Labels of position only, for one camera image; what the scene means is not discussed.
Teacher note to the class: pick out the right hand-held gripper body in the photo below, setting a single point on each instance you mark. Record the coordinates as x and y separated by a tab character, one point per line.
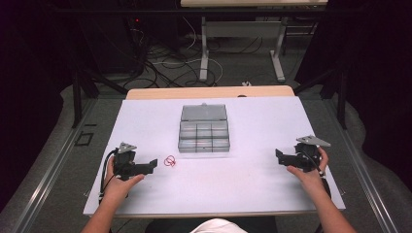
306	155

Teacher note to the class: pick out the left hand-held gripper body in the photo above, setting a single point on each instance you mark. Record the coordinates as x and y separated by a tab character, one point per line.
124	158

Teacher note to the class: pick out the person's right hand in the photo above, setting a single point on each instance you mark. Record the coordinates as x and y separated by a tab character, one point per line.
309	179

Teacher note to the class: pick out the person's left hand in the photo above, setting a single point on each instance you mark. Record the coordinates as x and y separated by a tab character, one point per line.
118	189

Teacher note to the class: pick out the red rubber band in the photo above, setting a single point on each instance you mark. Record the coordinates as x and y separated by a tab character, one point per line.
169	161

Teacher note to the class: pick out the white table mat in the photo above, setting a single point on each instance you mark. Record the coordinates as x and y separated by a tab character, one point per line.
233	181

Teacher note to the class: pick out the clear plastic compartment box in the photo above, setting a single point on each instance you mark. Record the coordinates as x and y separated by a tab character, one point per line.
204	131

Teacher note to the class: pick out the black metal stand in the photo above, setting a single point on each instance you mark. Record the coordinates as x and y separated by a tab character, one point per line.
77	93
336	90

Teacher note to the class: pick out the person's white clothing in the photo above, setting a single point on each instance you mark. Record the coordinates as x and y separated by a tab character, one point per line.
215	226

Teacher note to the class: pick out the wooden table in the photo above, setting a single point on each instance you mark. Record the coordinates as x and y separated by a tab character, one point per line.
207	92

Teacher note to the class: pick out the white desk with metal legs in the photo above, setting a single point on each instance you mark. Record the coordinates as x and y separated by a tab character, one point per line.
241	29

